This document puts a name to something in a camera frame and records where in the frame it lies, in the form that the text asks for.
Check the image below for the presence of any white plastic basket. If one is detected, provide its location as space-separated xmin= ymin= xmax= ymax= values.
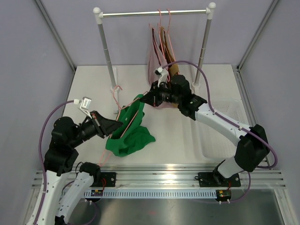
xmin=195 ymin=98 xmax=250 ymax=162

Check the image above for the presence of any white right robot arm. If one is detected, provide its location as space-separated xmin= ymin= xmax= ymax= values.
xmin=140 ymin=75 xmax=270 ymax=187

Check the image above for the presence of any pink hanger of green top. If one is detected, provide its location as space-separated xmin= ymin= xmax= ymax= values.
xmin=98 ymin=85 xmax=140 ymax=167

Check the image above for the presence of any pink hanger of mauve top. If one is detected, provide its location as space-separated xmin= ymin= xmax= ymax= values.
xmin=148 ymin=15 xmax=171 ymax=75

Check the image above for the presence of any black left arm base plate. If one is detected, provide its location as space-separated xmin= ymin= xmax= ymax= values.
xmin=91 ymin=172 xmax=117 ymax=188

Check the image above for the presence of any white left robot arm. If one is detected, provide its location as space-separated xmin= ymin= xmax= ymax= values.
xmin=27 ymin=111 xmax=123 ymax=225

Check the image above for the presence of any white clothes rack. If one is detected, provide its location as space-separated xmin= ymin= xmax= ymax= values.
xmin=93 ymin=2 xmax=216 ymax=104

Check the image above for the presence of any mauve pink tank top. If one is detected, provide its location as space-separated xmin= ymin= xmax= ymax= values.
xmin=147 ymin=27 xmax=174 ymax=110

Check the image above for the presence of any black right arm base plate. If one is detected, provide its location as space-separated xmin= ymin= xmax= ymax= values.
xmin=194 ymin=172 xmax=241 ymax=188

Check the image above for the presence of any aluminium front rail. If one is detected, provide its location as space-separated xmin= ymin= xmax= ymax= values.
xmin=31 ymin=164 xmax=286 ymax=189

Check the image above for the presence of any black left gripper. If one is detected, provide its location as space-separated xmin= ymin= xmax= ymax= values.
xmin=69 ymin=110 xmax=124 ymax=148

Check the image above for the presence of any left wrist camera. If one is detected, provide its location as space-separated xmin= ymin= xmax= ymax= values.
xmin=73 ymin=97 xmax=92 ymax=118

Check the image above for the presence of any tan brown tank top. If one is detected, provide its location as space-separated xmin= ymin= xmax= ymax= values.
xmin=159 ymin=27 xmax=180 ymax=78

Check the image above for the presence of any pink hanger of tan top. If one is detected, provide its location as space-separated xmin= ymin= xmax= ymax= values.
xmin=160 ymin=9 xmax=176 ymax=63

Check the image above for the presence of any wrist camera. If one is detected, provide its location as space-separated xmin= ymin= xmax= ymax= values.
xmin=154 ymin=67 xmax=169 ymax=87
xmin=73 ymin=97 xmax=92 ymax=118

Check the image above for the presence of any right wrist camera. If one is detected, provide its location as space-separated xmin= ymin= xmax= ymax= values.
xmin=154 ymin=67 xmax=169 ymax=87

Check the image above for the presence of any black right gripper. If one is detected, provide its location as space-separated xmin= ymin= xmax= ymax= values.
xmin=141 ymin=80 xmax=181 ymax=107

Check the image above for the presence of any white slotted cable duct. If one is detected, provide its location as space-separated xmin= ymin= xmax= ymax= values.
xmin=83 ymin=189 xmax=217 ymax=199

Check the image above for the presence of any green tank top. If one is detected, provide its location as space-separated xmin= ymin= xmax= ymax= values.
xmin=105 ymin=94 xmax=156 ymax=157

